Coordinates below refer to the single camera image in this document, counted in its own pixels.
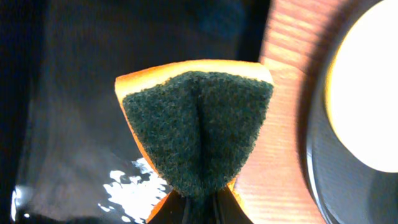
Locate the black rectangular tray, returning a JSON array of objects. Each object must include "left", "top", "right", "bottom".
[{"left": 1, "top": 1, "right": 271, "bottom": 223}]

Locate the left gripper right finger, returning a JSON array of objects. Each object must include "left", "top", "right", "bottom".
[{"left": 214, "top": 187, "right": 252, "bottom": 224}]

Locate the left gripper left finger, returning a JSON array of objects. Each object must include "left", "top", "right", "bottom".
[{"left": 146, "top": 190, "right": 190, "bottom": 224}]

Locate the black round tray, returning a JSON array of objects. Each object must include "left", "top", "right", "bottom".
[{"left": 303, "top": 0, "right": 397, "bottom": 224}]

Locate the yellow green scrub sponge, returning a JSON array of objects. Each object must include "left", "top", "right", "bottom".
[{"left": 114, "top": 59, "right": 274, "bottom": 223}]

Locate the yellow plate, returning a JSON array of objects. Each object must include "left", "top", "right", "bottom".
[{"left": 325, "top": 0, "right": 397, "bottom": 173}]

